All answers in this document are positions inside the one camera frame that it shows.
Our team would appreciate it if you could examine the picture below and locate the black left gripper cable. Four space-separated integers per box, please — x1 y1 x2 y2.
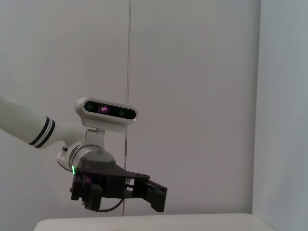
97 197 126 213

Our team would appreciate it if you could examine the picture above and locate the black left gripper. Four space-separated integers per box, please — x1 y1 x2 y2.
69 158 168 213

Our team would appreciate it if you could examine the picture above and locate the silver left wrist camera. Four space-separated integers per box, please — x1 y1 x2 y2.
76 97 138 149

